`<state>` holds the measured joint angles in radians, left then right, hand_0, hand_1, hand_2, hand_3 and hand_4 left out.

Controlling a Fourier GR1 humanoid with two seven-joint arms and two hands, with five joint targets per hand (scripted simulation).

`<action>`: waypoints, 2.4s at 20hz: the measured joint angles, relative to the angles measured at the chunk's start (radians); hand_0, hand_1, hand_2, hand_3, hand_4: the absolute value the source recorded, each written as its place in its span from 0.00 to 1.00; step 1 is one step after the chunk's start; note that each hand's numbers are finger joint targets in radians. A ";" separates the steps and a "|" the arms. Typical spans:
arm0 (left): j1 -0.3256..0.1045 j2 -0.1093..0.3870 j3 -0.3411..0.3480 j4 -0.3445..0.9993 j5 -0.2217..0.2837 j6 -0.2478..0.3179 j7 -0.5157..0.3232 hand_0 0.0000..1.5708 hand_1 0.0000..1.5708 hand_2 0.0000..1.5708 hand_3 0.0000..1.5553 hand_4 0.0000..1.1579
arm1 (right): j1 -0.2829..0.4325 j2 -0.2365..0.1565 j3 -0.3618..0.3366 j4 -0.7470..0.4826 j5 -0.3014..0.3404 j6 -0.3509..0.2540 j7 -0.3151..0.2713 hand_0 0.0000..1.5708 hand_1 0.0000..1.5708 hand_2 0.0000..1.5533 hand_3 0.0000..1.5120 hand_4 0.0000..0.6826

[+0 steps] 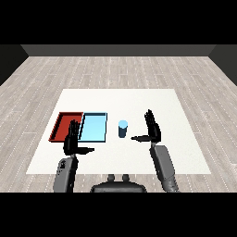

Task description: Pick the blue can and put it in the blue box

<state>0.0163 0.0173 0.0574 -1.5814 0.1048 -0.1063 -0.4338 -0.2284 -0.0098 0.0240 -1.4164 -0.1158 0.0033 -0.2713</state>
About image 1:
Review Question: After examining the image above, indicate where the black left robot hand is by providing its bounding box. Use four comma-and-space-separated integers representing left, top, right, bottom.
63, 119, 95, 156

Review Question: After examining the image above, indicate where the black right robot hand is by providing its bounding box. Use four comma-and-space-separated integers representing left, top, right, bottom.
131, 108, 162, 143

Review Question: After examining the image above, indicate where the red shallow open box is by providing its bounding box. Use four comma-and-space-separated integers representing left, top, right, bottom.
48, 111, 84, 143

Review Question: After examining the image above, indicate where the light blue shallow open box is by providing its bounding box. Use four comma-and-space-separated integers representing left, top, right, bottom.
77, 111, 108, 143

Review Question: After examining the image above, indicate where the small blue can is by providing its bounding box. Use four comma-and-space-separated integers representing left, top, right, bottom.
118, 119, 129, 139

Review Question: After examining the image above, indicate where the dark grey robot body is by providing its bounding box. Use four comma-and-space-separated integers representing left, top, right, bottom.
90, 174, 147, 193

